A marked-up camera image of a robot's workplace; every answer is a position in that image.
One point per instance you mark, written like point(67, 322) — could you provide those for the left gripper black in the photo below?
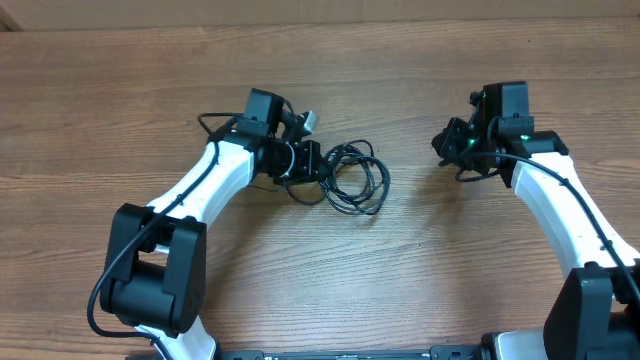
point(310, 155)

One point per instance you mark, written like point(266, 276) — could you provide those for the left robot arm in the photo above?
point(154, 279)

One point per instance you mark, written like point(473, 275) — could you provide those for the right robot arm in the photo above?
point(596, 314)

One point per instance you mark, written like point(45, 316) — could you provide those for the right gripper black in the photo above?
point(445, 148)

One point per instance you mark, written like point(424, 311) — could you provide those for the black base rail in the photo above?
point(340, 355)

